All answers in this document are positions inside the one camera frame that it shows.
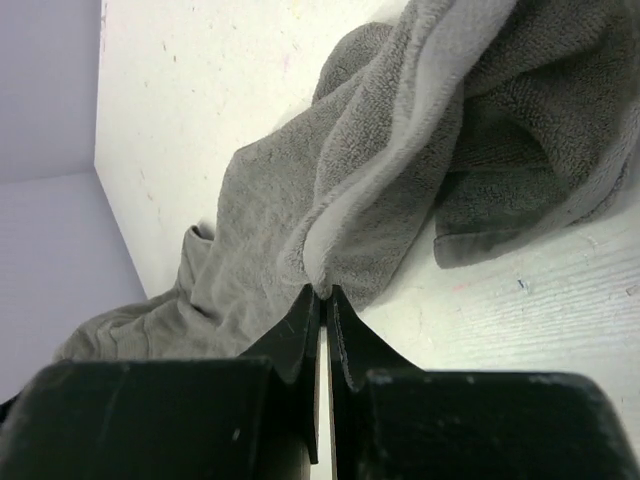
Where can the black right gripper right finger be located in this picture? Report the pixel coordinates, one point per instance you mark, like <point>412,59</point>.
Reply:
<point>394,420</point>

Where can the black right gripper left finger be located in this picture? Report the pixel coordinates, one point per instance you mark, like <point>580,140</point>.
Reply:
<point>254,416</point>

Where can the grey towel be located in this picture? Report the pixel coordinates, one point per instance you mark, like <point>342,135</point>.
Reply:
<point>503,121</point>

